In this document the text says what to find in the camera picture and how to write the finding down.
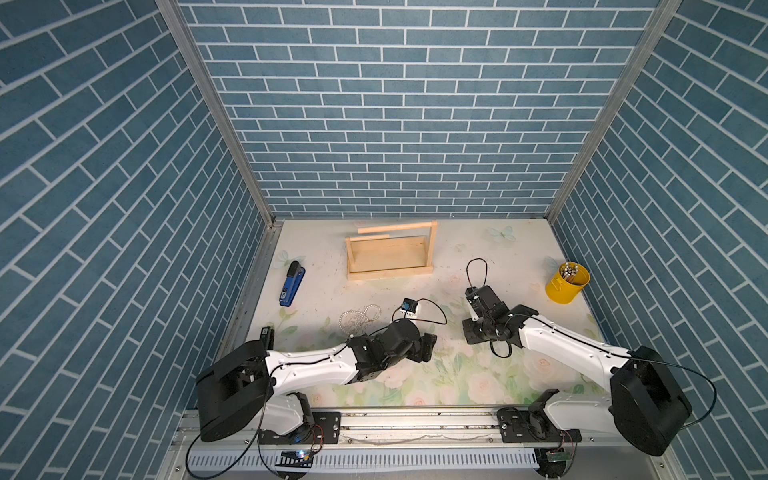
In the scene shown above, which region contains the yellow cup with pens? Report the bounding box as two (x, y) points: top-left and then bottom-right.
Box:
(545, 262), (591, 304)

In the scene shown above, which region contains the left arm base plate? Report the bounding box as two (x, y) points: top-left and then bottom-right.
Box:
(259, 411), (342, 445)

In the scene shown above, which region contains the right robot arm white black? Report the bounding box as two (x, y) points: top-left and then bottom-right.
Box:
(462, 286), (692, 457)

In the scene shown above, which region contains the black stapler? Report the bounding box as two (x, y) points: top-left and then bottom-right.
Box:
(259, 326), (275, 350)

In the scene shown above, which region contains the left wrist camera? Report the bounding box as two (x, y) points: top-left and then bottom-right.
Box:
(400, 298), (419, 319)

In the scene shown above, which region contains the right green circuit board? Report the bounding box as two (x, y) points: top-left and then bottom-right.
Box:
(544, 449), (572, 463)

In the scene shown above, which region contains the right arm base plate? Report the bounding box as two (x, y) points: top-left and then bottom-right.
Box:
(496, 406), (582, 444)

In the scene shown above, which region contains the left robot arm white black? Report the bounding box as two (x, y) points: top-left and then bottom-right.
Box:
(196, 319), (438, 442)

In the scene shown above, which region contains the wooden jewelry display stand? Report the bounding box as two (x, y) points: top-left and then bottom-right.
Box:
(345, 220), (438, 281)

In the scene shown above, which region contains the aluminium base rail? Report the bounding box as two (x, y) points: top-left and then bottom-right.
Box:
(170, 406), (667, 452)

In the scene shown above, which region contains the green circuit board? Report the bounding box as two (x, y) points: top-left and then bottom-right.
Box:
(544, 449), (572, 463)
(275, 450), (315, 469)

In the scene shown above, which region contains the floral table mat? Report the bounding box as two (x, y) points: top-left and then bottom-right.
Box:
(248, 219), (602, 408)

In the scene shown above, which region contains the left green circuit board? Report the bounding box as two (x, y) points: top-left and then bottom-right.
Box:
(275, 450), (315, 469)

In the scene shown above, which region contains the white slotted cable duct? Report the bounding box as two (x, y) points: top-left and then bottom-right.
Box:
(188, 448), (539, 474)

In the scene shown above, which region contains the blue stapler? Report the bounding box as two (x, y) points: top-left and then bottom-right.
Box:
(279, 260), (306, 307)

